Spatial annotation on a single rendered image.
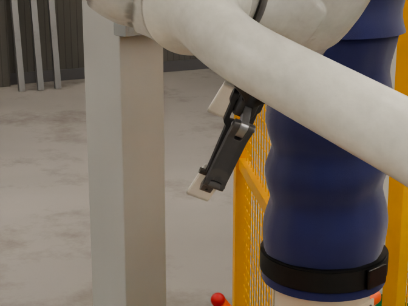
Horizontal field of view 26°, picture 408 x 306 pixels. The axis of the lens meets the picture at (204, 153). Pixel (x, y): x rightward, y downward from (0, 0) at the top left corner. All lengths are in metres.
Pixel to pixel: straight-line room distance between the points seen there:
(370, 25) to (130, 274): 1.38
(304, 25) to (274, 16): 0.03
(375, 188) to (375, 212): 0.04
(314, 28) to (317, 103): 0.22
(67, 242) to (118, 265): 2.44
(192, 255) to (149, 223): 2.21
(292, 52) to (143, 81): 1.76
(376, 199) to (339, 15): 0.68
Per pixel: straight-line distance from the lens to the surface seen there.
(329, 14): 0.87
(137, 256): 2.57
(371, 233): 1.51
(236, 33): 0.71
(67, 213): 5.46
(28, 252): 4.89
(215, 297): 1.41
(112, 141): 2.46
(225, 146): 1.02
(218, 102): 1.18
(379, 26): 1.40
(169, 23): 0.78
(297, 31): 0.88
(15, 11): 9.14
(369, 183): 1.47
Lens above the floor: 1.79
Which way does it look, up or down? 15 degrees down
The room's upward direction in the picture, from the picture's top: straight up
